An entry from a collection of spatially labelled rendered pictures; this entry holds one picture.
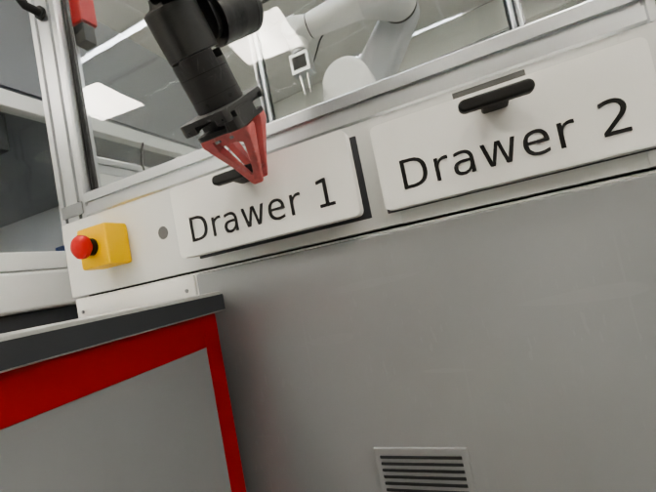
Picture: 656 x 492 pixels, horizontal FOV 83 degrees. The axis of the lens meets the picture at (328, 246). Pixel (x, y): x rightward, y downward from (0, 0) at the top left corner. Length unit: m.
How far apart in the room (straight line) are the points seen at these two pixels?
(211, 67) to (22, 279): 0.90
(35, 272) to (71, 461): 0.83
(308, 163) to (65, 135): 0.55
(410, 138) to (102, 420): 0.46
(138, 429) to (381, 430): 0.30
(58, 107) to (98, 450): 0.67
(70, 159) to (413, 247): 0.67
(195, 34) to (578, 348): 0.52
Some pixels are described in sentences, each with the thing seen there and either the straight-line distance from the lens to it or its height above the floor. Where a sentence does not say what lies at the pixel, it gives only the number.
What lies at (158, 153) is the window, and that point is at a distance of 0.74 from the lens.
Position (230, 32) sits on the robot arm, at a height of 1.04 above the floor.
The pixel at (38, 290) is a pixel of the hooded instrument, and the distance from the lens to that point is 1.24.
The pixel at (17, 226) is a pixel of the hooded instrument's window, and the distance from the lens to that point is 1.27.
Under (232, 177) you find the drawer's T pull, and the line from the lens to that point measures 0.50.
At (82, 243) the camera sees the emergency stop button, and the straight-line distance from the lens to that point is 0.72.
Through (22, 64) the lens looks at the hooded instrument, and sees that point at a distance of 1.45.
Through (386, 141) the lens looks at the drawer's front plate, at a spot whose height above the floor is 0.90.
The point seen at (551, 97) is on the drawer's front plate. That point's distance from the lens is 0.49.
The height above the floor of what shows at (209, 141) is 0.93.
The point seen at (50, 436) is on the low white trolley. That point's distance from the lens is 0.45.
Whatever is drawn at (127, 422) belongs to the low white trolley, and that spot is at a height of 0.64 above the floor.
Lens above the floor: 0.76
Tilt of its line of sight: 3 degrees up
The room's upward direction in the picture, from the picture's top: 11 degrees counter-clockwise
